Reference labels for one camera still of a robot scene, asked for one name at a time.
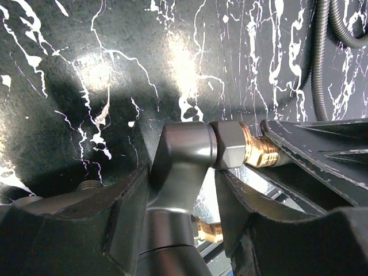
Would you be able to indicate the grey faucet valve fitting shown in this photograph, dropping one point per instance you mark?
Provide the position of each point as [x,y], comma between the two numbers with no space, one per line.
[185,153]

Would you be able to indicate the black marble pattern mat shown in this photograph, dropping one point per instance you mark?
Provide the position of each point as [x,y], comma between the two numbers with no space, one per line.
[86,86]

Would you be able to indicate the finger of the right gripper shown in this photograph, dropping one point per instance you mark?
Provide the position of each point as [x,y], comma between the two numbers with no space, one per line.
[279,191]
[333,152]

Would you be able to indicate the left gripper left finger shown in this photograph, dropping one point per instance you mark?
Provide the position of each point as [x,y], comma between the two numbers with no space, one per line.
[99,235]

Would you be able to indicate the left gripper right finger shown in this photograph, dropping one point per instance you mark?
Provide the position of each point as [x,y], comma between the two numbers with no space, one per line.
[265,237]

